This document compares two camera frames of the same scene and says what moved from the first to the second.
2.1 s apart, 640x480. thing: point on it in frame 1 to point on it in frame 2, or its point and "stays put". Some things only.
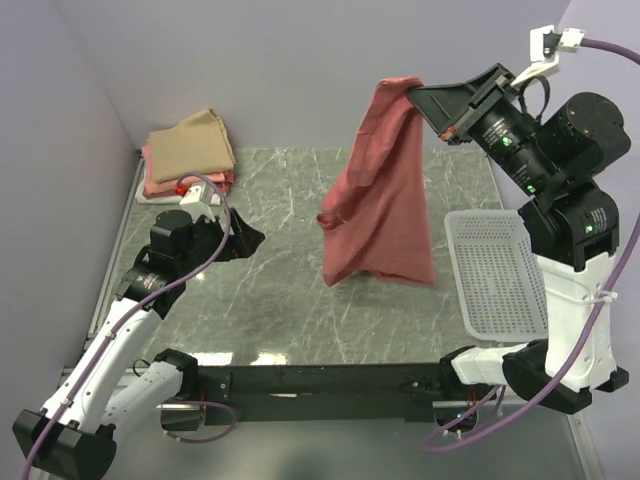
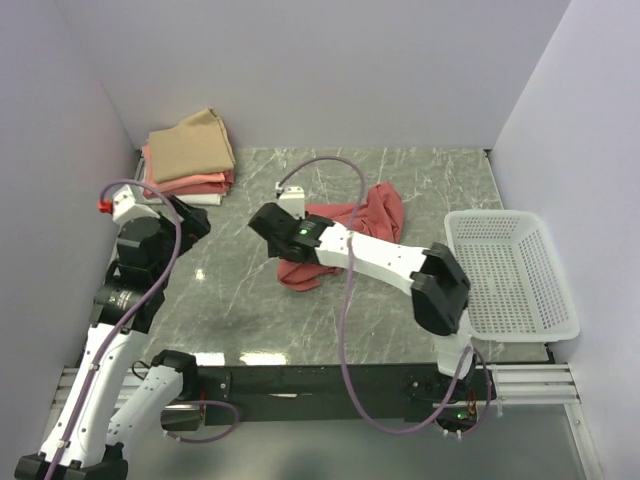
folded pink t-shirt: [178, 186] stays put
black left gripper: [245, 239] to [193, 226]
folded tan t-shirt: [196, 144] stays put
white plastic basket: [498, 276] stays put
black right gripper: [444, 105] to [273, 250]
